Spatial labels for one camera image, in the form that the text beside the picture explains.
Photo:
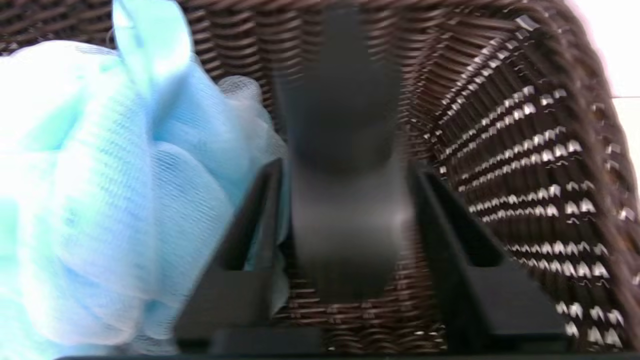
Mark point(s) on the dark brown wicker basket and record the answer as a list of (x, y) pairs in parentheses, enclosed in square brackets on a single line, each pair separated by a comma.
[(525, 150)]

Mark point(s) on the dark green bottle black cap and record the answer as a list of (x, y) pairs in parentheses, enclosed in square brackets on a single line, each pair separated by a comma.
[(345, 150)]

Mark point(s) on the light blue mesh bath pouf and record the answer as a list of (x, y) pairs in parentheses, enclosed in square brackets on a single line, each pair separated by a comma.
[(110, 200)]

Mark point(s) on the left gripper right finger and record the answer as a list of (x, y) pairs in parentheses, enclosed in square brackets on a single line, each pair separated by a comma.
[(490, 300)]

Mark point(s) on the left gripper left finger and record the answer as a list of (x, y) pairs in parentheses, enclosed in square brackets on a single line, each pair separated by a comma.
[(240, 290)]

